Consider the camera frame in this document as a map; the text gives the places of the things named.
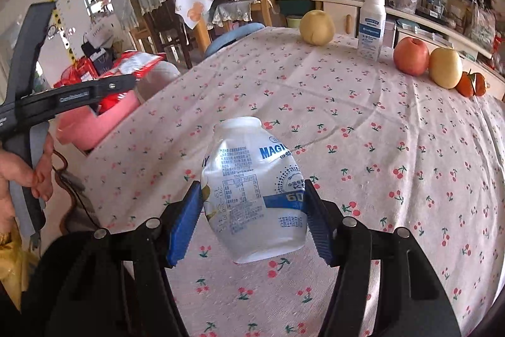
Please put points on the blue round seat cushion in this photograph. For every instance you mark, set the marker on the blue round seat cushion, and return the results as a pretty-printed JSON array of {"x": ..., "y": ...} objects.
[{"x": 232, "y": 37}]

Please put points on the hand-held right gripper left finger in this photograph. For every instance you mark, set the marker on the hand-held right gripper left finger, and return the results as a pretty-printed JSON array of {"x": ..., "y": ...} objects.
[{"x": 185, "y": 226}]

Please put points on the cherry-print tablecloth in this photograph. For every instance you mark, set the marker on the cherry-print tablecloth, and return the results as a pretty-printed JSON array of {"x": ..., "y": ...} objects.
[{"x": 355, "y": 147}]

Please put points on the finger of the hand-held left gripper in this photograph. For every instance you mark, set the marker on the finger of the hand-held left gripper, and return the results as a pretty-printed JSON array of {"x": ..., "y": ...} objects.
[{"x": 114, "y": 85}]

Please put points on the tall white bottle blue label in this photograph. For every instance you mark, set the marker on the tall white bottle blue label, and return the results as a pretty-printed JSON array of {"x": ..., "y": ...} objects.
[{"x": 371, "y": 29}]

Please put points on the small water bottle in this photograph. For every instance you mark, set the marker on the small water bottle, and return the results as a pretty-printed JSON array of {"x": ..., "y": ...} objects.
[
  {"x": 438, "y": 2},
  {"x": 429, "y": 0}
]

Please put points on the filled clear plastic bag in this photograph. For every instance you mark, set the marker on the filled clear plastic bag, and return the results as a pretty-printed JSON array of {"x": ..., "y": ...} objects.
[{"x": 481, "y": 25}]

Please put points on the crushed white plastic bottle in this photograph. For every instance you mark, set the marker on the crushed white plastic bottle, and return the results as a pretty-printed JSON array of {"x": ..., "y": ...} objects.
[{"x": 252, "y": 195}]

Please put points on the pink bin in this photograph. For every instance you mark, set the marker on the pink bin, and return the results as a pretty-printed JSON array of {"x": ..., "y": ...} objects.
[{"x": 90, "y": 123}]

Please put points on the plain orange tangerine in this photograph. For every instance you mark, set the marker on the plain orange tangerine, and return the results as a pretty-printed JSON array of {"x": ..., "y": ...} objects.
[{"x": 480, "y": 84}]

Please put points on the brown cardboard box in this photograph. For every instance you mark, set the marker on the brown cardboard box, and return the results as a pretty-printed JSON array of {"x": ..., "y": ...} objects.
[{"x": 455, "y": 9}]

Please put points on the large yellow pear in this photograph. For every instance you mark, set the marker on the large yellow pear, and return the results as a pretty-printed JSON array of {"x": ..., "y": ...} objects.
[{"x": 445, "y": 67}]

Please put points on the pale lace tablecloth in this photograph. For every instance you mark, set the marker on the pale lace tablecloth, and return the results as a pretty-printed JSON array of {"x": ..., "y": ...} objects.
[{"x": 232, "y": 11}]

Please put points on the person's left hand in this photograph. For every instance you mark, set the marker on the person's left hand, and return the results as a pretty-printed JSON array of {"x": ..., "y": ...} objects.
[{"x": 10, "y": 173}]

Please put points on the white cloth with orange print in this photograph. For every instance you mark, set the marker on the white cloth with orange print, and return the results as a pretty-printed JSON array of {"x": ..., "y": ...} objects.
[{"x": 193, "y": 5}]

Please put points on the small yellow pear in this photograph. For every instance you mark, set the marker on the small yellow pear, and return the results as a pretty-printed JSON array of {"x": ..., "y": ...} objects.
[{"x": 317, "y": 27}]

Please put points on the red apple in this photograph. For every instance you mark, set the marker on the red apple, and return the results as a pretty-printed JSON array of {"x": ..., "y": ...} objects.
[{"x": 410, "y": 56}]

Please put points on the red and white packet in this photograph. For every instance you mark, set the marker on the red and white packet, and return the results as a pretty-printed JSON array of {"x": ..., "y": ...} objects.
[{"x": 136, "y": 62}]

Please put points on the dark wooden chair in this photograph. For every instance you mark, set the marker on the dark wooden chair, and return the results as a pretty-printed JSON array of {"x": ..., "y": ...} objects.
[{"x": 173, "y": 33}]

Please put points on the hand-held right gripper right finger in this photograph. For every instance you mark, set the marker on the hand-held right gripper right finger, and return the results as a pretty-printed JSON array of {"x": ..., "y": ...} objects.
[{"x": 317, "y": 226}]

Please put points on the tangerine with green leaf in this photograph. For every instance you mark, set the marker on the tangerine with green leaf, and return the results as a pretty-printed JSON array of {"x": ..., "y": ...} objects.
[{"x": 465, "y": 85}]

